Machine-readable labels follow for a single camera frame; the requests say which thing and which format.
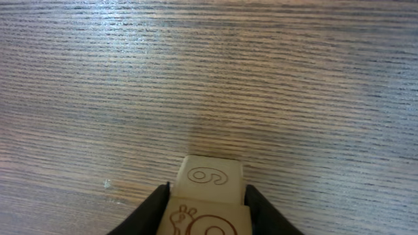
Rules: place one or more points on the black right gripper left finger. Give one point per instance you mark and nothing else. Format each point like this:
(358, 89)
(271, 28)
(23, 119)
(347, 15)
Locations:
(145, 219)

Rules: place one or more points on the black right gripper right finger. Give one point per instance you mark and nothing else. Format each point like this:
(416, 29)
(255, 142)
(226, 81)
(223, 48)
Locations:
(265, 218)

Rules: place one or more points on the blue top block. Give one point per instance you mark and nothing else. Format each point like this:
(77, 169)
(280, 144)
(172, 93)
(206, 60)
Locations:
(194, 217)

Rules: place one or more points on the yellow block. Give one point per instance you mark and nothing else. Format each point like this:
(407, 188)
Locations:
(210, 179)

